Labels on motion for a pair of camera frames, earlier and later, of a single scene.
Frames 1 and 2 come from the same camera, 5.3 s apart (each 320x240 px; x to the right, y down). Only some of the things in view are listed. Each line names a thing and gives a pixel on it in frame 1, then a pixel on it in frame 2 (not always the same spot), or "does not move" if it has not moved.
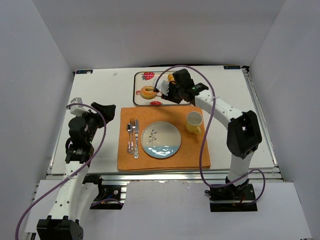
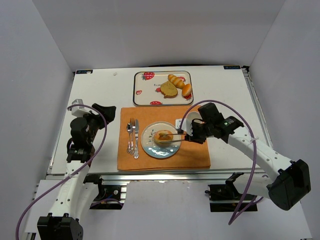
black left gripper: (97, 115) does not move
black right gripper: (170, 93) to (194, 135)
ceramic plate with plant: (161, 139) does not move
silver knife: (136, 152) does not move
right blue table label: (232, 67) does not move
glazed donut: (147, 92) to (163, 135)
